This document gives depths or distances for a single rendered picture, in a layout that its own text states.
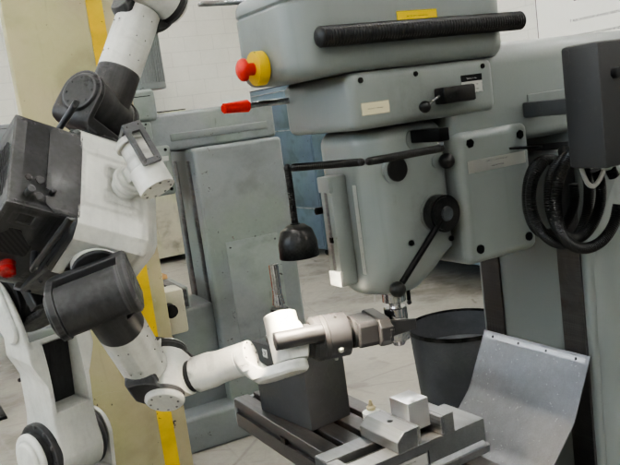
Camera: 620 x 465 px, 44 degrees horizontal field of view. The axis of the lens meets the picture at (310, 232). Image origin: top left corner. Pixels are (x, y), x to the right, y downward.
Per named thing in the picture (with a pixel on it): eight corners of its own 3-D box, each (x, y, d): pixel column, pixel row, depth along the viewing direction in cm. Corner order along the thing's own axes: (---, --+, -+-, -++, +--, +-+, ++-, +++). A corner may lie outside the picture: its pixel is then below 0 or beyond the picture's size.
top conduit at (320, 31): (325, 46, 123) (322, 24, 123) (312, 50, 127) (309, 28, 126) (528, 28, 145) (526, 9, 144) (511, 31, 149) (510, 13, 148)
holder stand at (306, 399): (312, 432, 181) (300, 351, 178) (261, 410, 199) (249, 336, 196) (351, 414, 188) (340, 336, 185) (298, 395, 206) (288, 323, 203)
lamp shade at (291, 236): (271, 261, 140) (267, 227, 139) (294, 252, 145) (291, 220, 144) (304, 261, 135) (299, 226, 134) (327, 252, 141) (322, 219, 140)
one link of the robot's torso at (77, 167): (-54, 322, 143) (13, 220, 121) (-34, 179, 162) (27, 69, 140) (97, 347, 160) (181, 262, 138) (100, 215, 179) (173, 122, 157)
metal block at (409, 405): (411, 433, 154) (407, 404, 153) (392, 424, 159) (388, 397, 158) (430, 424, 157) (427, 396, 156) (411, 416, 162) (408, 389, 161)
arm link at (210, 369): (250, 388, 152) (167, 414, 157) (249, 344, 158) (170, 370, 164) (221, 363, 144) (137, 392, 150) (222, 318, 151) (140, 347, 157)
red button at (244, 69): (244, 80, 133) (241, 57, 132) (234, 83, 136) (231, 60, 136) (261, 78, 134) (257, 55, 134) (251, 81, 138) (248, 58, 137)
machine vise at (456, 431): (356, 514, 142) (350, 459, 141) (314, 486, 155) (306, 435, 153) (492, 449, 160) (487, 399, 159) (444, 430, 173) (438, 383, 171)
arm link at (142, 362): (133, 417, 154) (91, 359, 137) (138, 361, 163) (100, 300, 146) (189, 410, 153) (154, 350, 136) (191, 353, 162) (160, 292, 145)
